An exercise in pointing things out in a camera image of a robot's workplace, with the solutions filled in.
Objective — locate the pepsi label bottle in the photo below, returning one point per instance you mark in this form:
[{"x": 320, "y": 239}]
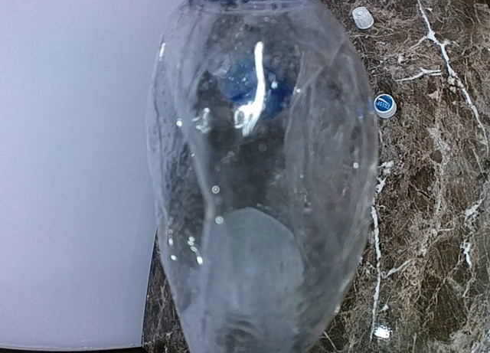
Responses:
[{"x": 262, "y": 143}]

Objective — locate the blue white bottle cap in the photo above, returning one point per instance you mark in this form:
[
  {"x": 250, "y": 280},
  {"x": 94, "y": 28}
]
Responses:
[{"x": 385, "y": 105}]

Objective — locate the white pump bottle cap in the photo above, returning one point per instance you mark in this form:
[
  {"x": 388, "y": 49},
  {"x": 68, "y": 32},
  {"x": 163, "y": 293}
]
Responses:
[{"x": 363, "y": 19}]

